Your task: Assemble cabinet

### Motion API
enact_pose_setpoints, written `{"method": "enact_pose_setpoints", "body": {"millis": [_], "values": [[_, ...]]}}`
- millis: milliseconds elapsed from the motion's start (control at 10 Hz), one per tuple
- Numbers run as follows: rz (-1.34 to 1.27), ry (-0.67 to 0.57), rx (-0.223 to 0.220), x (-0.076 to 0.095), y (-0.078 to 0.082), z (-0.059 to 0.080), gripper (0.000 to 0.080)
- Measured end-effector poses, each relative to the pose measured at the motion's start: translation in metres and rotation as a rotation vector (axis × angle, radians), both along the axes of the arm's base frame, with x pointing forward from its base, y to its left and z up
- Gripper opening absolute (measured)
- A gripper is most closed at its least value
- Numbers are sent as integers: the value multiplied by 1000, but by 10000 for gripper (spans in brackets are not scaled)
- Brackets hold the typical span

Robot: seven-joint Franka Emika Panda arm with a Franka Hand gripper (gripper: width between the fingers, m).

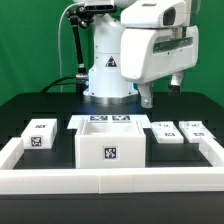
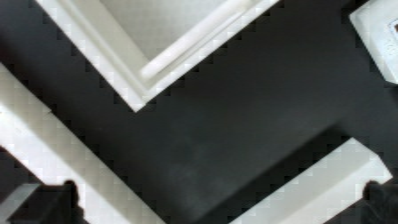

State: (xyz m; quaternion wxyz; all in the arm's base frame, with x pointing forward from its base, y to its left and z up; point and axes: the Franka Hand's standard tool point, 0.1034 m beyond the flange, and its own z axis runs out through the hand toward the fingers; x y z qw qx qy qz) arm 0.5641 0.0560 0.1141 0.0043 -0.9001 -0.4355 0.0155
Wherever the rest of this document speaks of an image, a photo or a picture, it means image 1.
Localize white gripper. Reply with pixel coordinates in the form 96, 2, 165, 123
121, 26, 199, 109

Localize white cabinet body box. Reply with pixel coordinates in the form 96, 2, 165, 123
75, 120, 146, 169

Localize small white cabinet top block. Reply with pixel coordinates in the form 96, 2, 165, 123
21, 119, 57, 149

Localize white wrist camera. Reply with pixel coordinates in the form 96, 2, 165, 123
121, 0, 187, 28

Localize flat white tagged base plate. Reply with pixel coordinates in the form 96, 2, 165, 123
67, 114, 151, 129

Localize black floor cables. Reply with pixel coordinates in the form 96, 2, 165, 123
40, 75, 89, 94

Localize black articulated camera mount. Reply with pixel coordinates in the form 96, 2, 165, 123
66, 3, 117, 80

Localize white hanging cable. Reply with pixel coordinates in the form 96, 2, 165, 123
57, 2, 86, 94

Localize white U-shaped fence frame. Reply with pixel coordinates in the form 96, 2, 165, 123
0, 137, 224, 195

